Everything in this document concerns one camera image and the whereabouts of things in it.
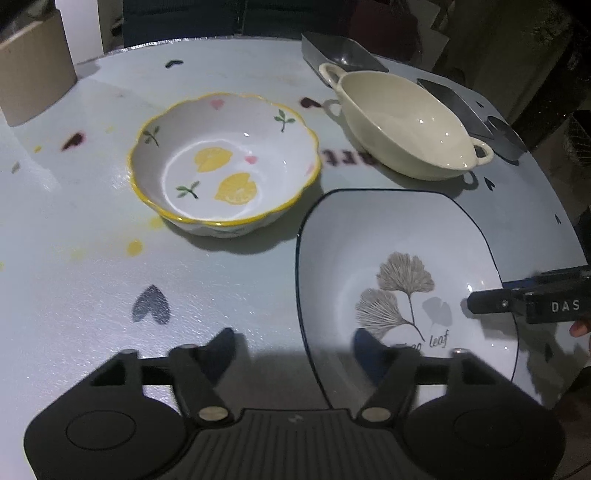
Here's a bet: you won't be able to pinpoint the cream kettle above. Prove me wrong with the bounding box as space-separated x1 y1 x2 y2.
0 9 78 127

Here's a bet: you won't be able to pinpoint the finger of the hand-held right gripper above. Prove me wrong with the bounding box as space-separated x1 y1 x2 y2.
466 286 530 318

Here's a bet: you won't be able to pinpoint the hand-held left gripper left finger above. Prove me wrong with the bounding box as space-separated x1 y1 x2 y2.
88 328 250 428

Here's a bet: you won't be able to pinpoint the round metal bowl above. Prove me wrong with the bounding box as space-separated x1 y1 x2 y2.
416 78 492 140

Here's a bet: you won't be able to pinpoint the rectangular steel tray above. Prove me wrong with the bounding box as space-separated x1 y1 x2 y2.
301 32 389 73

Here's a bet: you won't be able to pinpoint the cream two-handled bowl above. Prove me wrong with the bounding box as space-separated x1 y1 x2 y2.
318 63 495 182

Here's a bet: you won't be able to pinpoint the square leaf print plate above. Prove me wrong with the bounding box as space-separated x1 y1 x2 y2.
294 188 520 411

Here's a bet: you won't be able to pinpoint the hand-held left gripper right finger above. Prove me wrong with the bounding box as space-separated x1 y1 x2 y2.
355 330 504 423

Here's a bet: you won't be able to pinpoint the lemon print scalloped bowl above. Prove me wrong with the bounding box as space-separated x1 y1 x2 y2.
127 92 322 238

